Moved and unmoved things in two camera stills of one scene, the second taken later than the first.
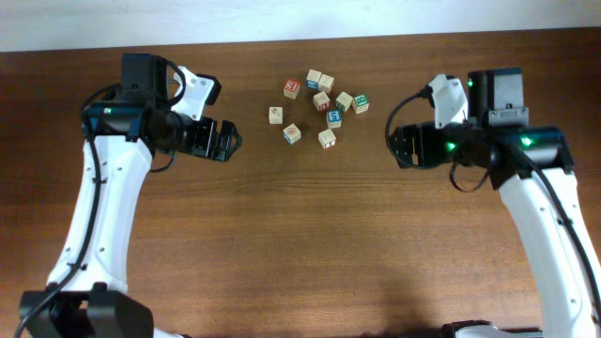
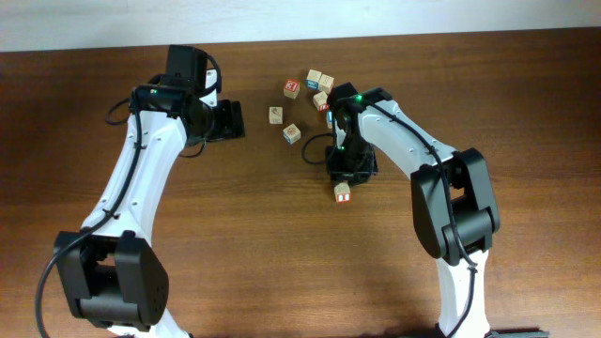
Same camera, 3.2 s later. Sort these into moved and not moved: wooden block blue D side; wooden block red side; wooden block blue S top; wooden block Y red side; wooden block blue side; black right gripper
Moved: black right gripper; wooden block red side
Not moved: wooden block blue D side; wooden block blue side; wooden block blue S top; wooden block Y red side
